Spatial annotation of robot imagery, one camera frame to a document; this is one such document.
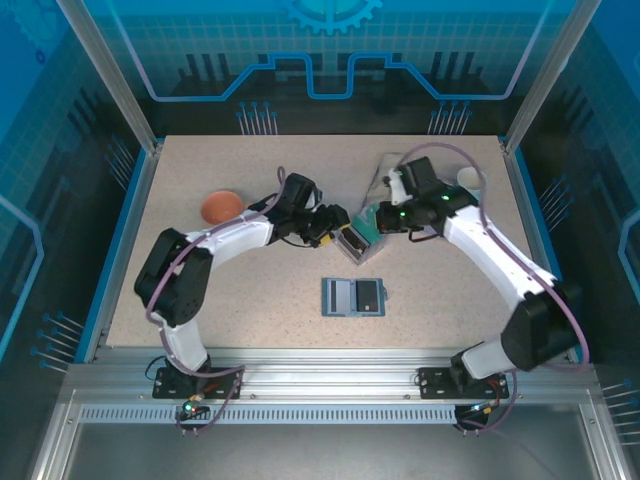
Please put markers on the light blue mug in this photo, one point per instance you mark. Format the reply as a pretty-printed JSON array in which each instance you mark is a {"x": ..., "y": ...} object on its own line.
[{"x": 467, "y": 177}]

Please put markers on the aluminium side rail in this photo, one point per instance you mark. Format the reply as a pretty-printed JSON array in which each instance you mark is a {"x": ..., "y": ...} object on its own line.
[
  {"x": 525, "y": 200},
  {"x": 139, "y": 200}
]

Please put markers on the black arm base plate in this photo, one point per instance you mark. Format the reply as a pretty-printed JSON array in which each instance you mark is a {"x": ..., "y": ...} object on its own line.
[
  {"x": 167, "y": 390},
  {"x": 432, "y": 385}
]

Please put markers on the green credit card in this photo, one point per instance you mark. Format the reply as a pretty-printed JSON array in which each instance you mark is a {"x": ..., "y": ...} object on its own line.
[{"x": 367, "y": 225}]

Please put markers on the metal lower shelf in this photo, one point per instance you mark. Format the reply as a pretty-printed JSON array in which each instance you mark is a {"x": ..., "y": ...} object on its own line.
[{"x": 320, "y": 455}]

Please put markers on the grey card holder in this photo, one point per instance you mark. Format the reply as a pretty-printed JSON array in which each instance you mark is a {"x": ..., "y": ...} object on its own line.
[{"x": 372, "y": 252}]

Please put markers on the aluminium front frame rail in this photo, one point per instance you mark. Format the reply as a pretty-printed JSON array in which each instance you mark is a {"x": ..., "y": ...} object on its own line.
[{"x": 325, "y": 370}]

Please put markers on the beige folded cloth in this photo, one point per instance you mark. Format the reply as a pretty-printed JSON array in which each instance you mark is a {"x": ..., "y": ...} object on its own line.
[{"x": 385, "y": 170}]

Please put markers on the teal leather card holder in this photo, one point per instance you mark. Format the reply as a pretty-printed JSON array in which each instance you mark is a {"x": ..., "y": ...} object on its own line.
[{"x": 352, "y": 314}]

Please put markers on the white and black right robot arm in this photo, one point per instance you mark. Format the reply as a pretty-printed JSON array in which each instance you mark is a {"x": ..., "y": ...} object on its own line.
[{"x": 480, "y": 250}]

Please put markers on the aluminium frame post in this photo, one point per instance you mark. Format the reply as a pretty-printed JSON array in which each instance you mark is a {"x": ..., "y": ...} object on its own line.
[
  {"x": 112, "y": 75},
  {"x": 540, "y": 75}
]

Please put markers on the orange ceramic cup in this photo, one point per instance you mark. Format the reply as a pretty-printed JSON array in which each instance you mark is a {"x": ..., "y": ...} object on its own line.
[{"x": 220, "y": 207}]

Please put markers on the silver credit card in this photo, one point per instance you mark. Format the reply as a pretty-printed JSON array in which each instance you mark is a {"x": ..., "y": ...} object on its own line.
[{"x": 340, "y": 297}]

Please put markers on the black credit card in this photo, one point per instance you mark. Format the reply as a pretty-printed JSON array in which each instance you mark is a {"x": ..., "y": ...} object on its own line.
[
  {"x": 367, "y": 295},
  {"x": 352, "y": 241}
]

